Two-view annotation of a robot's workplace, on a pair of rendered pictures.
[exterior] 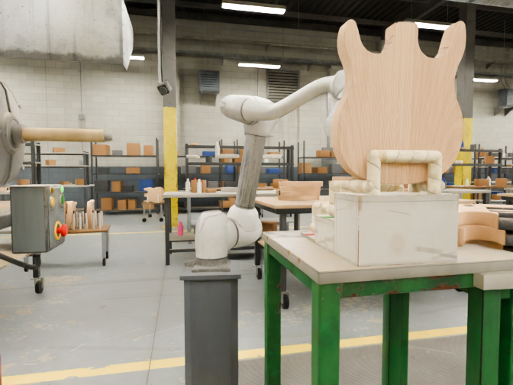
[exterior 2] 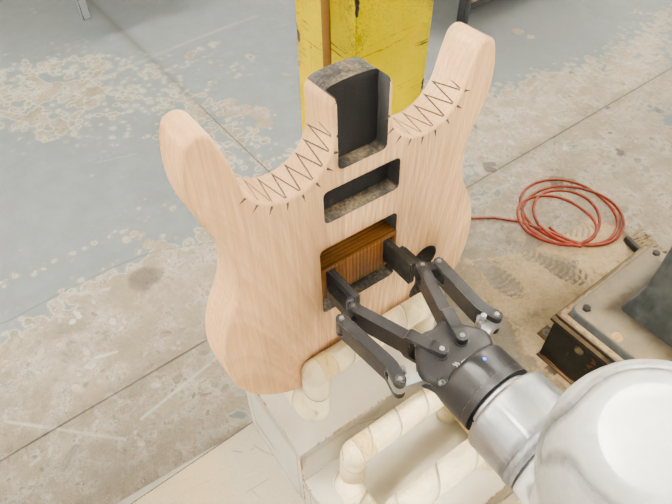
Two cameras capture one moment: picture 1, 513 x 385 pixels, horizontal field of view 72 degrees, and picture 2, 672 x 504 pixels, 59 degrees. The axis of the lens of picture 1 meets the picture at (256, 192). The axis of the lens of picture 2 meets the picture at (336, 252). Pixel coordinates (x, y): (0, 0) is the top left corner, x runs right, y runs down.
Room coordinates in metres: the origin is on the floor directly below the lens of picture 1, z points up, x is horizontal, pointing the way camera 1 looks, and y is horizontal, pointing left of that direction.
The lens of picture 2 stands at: (1.30, -0.57, 1.80)
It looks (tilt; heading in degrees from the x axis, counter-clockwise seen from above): 49 degrees down; 155
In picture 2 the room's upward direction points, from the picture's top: straight up
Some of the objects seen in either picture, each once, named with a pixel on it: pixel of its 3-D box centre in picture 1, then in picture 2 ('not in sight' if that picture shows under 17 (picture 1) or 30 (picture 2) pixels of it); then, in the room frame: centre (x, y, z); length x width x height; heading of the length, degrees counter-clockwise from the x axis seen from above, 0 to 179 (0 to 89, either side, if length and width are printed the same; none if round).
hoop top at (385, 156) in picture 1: (404, 156); not in sight; (0.88, -0.37, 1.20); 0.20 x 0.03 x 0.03; 100
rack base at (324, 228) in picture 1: (365, 231); (417, 483); (1.08, -0.33, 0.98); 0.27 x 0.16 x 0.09; 101
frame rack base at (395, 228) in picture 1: (392, 225); (352, 388); (0.93, -0.36, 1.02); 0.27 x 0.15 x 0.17; 101
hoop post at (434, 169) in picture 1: (434, 175); not in sight; (0.90, -0.45, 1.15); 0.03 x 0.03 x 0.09
